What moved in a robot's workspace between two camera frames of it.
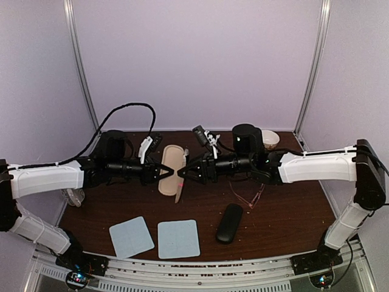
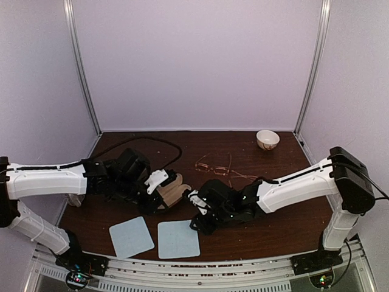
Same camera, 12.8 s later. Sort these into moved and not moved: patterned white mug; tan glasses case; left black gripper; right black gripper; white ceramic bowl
Moved: tan glasses case; left black gripper; right black gripper
Not moved: patterned white mug; white ceramic bowl
